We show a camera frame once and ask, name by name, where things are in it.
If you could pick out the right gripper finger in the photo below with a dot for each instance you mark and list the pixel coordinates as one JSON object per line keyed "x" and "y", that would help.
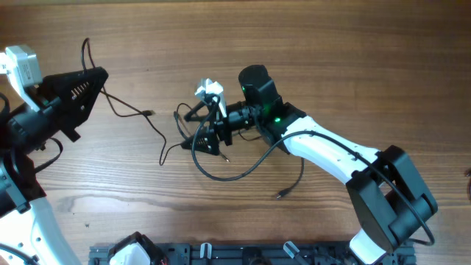
{"x": 191, "y": 115}
{"x": 206, "y": 142}

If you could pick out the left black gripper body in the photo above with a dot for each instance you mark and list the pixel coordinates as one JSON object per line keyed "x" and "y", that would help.
{"x": 44, "y": 94}

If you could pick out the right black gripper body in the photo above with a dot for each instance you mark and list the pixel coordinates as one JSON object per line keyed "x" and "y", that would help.
{"x": 221, "y": 124}

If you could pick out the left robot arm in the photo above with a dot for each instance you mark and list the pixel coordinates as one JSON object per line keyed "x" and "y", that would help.
{"x": 29, "y": 231}

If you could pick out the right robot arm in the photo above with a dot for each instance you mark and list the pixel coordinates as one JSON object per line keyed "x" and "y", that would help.
{"x": 389, "y": 196}

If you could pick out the left grey rail clip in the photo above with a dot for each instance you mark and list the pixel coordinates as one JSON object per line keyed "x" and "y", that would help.
{"x": 205, "y": 251}

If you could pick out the grey rail clip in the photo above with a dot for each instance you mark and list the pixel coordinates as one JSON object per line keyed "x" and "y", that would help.
{"x": 291, "y": 250}
{"x": 205, "y": 251}

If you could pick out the right grey rail clip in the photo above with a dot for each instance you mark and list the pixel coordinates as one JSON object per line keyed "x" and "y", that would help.
{"x": 291, "y": 250}

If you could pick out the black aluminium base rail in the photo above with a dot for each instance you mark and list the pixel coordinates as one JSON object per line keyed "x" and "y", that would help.
{"x": 329, "y": 252}

